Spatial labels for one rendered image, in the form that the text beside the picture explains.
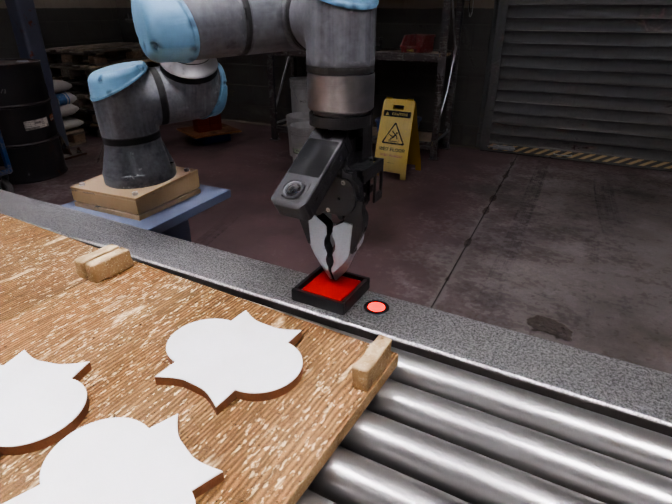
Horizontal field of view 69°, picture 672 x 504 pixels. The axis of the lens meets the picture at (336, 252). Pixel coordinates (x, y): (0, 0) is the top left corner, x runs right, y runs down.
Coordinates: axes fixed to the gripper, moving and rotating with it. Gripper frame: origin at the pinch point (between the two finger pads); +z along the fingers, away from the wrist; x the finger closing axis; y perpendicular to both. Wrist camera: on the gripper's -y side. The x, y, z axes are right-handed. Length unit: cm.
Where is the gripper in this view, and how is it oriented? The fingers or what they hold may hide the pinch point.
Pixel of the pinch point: (331, 272)
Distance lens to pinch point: 63.2
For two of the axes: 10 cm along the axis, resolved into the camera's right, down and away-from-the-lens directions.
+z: 0.0, 8.9, 4.5
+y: 4.8, -4.0, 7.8
